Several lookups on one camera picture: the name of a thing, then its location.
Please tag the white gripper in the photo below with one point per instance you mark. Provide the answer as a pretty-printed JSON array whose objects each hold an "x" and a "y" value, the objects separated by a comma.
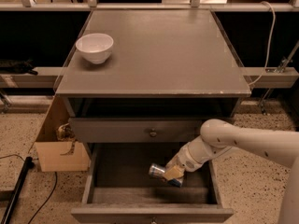
[{"x": 185, "y": 161}]

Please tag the white ceramic bowl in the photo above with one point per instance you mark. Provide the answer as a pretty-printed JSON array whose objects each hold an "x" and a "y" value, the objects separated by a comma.
[{"x": 95, "y": 48}]

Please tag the metal clamp bracket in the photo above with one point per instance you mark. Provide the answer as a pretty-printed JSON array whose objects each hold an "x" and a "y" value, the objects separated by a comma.
[{"x": 280, "y": 69}]

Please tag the grey wooden drawer cabinet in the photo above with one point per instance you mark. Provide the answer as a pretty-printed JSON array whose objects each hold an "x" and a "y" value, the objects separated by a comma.
[{"x": 165, "y": 64}]

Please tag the crumpled item in box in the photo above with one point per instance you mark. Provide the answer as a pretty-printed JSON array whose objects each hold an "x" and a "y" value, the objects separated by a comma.
[{"x": 64, "y": 133}]

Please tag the grey top drawer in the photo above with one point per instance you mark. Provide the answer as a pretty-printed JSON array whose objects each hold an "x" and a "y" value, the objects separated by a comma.
[{"x": 96, "y": 130}]

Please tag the black object on ledge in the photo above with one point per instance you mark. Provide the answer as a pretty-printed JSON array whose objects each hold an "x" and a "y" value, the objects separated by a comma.
[{"x": 8, "y": 66}]

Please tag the grey open middle drawer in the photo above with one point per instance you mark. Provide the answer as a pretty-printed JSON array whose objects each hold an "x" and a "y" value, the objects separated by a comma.
[{"x": 119, "y": 189}]

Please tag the black bar on floor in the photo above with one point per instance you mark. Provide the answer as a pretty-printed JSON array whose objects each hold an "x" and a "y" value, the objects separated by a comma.
[{"x": 12, "y": 196}]

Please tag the cardboard box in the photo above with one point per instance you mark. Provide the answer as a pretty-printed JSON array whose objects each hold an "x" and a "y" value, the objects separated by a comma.
[{"x": 57, "y": 148}]

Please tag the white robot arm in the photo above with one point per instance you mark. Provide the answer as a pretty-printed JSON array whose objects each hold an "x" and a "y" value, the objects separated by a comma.
[{"x": 217, "y": 137}]

